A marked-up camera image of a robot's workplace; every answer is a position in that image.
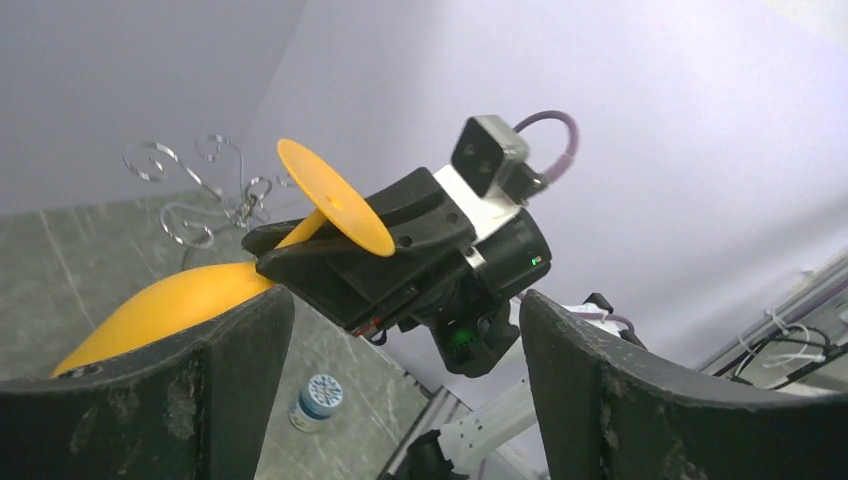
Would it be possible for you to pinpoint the black white cable bundle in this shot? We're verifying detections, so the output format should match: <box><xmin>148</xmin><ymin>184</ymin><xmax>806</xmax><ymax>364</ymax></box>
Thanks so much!
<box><xmin>712</xmin><ymin>311</ymin><xmax>848</xmax><ymax>392</ymax></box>

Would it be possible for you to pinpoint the small blue-lidded jar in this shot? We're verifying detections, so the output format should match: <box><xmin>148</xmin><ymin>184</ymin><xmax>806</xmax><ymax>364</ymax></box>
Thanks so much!
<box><xmin>289</xmin><ymin>374</ymin><xmax>344</xmax><ymax>433</ymax></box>

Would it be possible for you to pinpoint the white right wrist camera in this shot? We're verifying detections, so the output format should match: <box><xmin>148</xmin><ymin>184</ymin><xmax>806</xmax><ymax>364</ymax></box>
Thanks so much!
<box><xmin>434</xmin><ymin>115</ymin><xmax>549</xmax><ymax>243</ymax></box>

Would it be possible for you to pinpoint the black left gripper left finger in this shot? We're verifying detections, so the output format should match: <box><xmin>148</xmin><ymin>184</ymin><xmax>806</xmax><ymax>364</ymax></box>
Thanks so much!
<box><xmin>1</xmin><ymin>287</ymin><xmax>295</xmax><ymax>479</ymax></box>

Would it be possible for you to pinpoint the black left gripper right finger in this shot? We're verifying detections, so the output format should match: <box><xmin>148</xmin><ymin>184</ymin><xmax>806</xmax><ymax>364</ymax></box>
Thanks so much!
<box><xmin>519</xmin><ymin>291</ymin><xmax>847</xmax><ymax>479</ymax></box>

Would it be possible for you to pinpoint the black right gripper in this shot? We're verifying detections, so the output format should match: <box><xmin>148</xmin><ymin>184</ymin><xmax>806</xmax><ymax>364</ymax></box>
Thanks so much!
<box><xmin>241</xmin><ymin>167</ymin><xmax>552</xmax><ymax>332</ymax></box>

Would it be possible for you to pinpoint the orange plastic goblet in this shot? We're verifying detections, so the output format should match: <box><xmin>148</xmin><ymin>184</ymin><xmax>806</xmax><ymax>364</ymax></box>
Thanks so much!
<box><xmin>52</xmin><ymin>139</ymin><xmax>396</xmax><ymax>378</ymax></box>

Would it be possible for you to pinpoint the chrome wine glass rack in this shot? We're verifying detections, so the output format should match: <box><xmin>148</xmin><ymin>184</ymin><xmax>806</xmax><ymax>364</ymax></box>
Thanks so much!
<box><xmin>121</xmin><ymin>134</ymin><xmax>296</xmax><ymax>271</ymax></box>

